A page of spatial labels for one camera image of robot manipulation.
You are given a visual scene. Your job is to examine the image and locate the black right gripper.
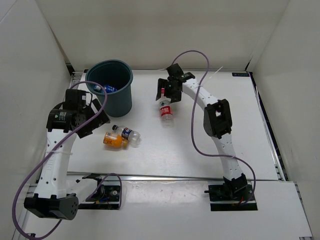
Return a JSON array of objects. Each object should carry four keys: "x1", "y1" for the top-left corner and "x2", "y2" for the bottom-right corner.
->
[{"x1": 156, "y1": 78, "x2": 182, "y2": 104}]

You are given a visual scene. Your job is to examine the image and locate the red label water bottle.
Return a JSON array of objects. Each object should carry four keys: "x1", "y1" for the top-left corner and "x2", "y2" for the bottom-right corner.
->
[{"x1": 159, "y1": 88, "x2": 174, "y2": 128}]

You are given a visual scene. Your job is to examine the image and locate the blue label water bottle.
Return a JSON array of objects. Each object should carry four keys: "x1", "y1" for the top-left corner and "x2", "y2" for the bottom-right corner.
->
[{"x1": 93, "y1": 85, "x2": 117, "y2": 93}]

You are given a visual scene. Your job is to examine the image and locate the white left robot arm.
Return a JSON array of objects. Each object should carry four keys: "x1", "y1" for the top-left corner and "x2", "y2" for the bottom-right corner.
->
[{"x1": 23, "y1": 99, "x2": 110, "y2": 220}]

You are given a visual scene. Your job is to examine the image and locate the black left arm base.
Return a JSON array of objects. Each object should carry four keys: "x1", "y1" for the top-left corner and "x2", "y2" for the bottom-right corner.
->
[{"x1": 76, "y1": 173, "x2": 123, "y2": 210}]

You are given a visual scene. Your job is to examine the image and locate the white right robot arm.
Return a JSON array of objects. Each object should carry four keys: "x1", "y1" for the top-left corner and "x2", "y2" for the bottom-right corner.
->
[{"x1": 156, "y1": 68, "x2": 253, "y2": 205}]

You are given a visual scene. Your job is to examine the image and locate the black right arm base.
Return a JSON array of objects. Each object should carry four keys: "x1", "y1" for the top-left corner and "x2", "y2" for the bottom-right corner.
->
[{"x1": 204, "y1": 183, "x2": 258, "y2": 212}]

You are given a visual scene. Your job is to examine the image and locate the dark green plastic bin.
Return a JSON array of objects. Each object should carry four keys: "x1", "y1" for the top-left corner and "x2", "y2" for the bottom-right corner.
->
[{"x1": 85, "y1": 59, "x2": 134, "y2": 118}]

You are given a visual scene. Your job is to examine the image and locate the orange juice bottle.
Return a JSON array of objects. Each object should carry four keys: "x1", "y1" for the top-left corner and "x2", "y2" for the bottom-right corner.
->
[{"x1": 103, "y1": 132, "x2": 129, "y2": 148}]

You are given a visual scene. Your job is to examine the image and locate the black cap Pepsi bottle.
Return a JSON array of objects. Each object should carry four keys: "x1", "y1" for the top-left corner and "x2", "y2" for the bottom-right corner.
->
[{"x1": 112, "y1": 125, "x2": 141, "y2": 147}]

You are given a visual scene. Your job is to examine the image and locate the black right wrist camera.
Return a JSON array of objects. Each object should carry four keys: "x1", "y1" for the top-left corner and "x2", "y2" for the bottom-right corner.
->
[{"x1": 166, "y1": 63, "x2": 184, "y2": 77}]

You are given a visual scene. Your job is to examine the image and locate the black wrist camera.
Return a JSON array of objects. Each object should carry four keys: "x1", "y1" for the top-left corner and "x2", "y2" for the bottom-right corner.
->
[
  {"x1": 166, "y1": 63, "x2": 184, "y2": 77},
  {"x1": 62, "y1": 89, "x2": 89, "y2": 111}
]

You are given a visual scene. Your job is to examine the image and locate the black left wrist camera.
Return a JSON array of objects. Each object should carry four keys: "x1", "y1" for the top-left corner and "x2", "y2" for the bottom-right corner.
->
[{"x1": 62, "y1": 89, "x2": 89, "y2": 111}]

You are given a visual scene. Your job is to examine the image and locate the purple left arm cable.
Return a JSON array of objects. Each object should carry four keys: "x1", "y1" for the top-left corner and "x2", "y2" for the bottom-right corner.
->
[{"x1": 11, "y1": 81, "x2": 123, "y2": 238}]

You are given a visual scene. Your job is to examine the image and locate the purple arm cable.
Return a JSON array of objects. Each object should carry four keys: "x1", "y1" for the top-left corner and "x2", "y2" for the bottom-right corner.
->
[
  {"x1": 172, "y1": 50, "x2": 256, "y2": 206},
  {"x1": 11, "y1": 81, "x2": 123, "y2": 238}
]

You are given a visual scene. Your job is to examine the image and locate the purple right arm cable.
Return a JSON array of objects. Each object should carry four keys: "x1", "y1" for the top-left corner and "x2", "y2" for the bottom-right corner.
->
[{"x1": 172, "y1": 50, "x2": 256, "y2": 206}]

